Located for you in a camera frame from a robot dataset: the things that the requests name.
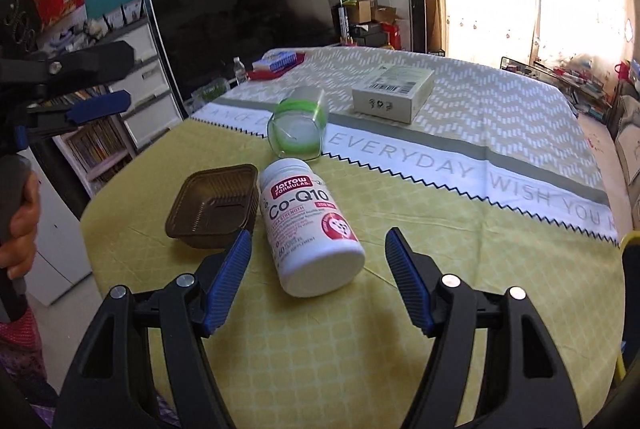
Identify brown plastic food tray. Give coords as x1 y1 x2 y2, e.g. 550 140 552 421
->
165 163 259 250

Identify white Co-Q10 supplement bottle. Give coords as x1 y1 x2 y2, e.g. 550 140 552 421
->
258 158 366 298

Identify clear green-lidded plastic jar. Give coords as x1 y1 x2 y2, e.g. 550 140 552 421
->
267 86 329 161

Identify white cardboard product box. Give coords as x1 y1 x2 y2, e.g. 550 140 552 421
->
352 64 435 124

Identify person's left hand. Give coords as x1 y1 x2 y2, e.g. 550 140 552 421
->
1 172 41 279

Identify white drawer cabinet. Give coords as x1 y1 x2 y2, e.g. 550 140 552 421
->
107 18 182 152

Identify large black television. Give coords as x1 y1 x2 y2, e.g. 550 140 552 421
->
148 0 342 107

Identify small clear water bottle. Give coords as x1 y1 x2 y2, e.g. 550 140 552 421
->
233 57 248 83

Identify yellow and grey tablecloth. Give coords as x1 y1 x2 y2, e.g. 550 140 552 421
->
79 44 626 429

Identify red and blue book stack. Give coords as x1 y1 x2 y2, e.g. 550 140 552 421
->
247 51 305 81

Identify stacked cardboard boxes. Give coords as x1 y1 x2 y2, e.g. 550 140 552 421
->
343 0 398 25

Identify red fire extinguisher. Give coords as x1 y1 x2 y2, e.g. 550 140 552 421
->
380 22 401 50

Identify cluttered low glass table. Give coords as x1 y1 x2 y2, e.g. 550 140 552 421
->
500 56 611 122

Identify black tower fan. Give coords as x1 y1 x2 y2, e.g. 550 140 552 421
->
408 0 427 54

